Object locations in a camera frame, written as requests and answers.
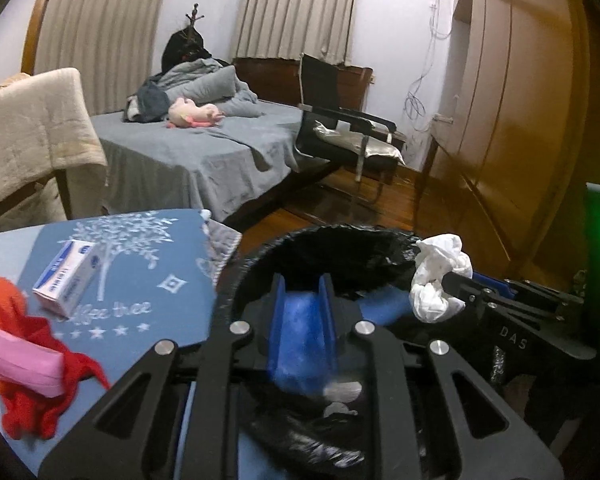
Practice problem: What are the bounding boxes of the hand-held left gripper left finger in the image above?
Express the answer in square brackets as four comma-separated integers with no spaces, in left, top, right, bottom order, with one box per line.
[37,272,291,480]

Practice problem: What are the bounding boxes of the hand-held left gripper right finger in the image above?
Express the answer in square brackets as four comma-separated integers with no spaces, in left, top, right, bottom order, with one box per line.
[319,275,566,480]

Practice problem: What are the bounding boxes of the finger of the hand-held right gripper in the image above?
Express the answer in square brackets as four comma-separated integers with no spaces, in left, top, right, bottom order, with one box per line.
[441,272,588,362]
[472,272,587,324]

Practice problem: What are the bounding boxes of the blue cloth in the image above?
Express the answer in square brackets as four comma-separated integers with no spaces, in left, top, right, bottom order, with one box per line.
[280,287,413,396]

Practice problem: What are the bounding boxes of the white tissue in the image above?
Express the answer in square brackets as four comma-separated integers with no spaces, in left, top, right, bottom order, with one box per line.
[410,233,475,322]

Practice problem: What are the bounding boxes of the bin with black bag liner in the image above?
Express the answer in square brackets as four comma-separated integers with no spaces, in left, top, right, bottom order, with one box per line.
[212,225,481,480]

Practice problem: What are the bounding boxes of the white and blue box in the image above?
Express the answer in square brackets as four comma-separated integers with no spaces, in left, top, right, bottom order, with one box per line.
[32,240,101,318]

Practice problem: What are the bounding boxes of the red plastic bag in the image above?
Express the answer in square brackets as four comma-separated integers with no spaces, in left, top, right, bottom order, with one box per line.
[0,276,112,441]

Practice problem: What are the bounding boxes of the gray quilted cloth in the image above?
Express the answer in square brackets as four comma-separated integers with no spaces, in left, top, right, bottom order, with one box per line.
[202,210,243,281]

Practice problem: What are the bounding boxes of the blue printed tablecloth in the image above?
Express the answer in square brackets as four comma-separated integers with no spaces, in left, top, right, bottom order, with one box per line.
[0,208,243,476]

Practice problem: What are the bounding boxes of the silver seat cushion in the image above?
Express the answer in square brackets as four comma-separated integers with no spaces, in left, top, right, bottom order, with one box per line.
[312,122,406,167]

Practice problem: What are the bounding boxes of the wooden wardrobe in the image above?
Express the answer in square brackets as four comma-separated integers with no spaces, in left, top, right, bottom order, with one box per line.
[415,0,600,306]

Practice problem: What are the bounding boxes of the bed with grey sheet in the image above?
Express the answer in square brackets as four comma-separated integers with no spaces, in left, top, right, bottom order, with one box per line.
[87,97,331,223]

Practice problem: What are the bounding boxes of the pink plush toy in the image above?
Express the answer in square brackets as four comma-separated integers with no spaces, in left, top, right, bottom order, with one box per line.
[166,97,226,130]

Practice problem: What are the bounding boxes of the black office chair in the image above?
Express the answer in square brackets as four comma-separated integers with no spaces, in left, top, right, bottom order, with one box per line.
[294,52,408,206]

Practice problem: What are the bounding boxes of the dark clothes pile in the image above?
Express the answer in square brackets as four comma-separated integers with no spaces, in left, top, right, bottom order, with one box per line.
[125,82,173,123]

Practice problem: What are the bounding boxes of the black hanging garment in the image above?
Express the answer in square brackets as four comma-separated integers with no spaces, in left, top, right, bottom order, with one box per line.
[161,30,213,75]

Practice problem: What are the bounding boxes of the beige pleated curtain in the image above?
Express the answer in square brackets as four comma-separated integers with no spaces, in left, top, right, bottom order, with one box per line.
[235,0,361,68]
[32,0,173,116]

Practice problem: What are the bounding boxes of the beige quilt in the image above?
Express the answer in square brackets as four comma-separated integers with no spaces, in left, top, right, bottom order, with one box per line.
[0,67,108,236]

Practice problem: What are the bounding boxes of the wooden coat rack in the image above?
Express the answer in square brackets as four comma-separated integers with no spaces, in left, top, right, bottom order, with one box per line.
[186,2,206,33]

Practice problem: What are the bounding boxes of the white wall cables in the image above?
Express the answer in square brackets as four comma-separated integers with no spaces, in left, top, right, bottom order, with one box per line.
[402,0,453,133]

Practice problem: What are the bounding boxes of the wooden door frame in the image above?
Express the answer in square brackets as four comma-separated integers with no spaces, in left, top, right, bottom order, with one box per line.
[20,0,63,76]

